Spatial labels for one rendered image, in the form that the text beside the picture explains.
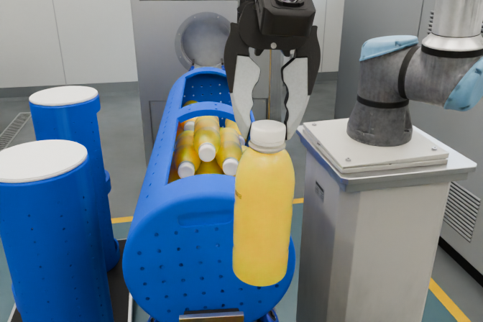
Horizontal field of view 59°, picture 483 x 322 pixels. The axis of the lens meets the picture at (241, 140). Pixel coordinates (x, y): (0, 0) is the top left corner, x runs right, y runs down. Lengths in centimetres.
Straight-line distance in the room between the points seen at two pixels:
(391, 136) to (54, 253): 96
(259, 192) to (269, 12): 19
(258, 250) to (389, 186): 52
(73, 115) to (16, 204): 69
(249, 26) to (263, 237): 23
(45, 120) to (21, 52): 403
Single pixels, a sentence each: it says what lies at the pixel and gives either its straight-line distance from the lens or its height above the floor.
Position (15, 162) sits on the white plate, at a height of 104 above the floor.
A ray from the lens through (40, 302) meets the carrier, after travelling 147.
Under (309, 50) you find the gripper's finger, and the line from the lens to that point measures 45.
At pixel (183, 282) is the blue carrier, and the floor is 107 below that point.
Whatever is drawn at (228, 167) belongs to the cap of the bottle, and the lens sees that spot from 100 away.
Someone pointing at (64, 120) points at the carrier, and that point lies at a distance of 189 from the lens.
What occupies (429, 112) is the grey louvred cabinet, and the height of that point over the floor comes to 76.
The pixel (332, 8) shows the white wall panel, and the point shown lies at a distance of 614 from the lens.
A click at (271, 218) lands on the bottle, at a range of 48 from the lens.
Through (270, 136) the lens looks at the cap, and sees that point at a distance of 45.
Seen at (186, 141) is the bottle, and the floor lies 113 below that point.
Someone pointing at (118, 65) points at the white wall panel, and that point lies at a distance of 576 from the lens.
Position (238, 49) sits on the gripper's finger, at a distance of 44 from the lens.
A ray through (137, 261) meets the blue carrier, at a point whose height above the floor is 111.
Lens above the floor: 155
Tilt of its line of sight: 22 degrees down
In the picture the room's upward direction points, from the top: straight up
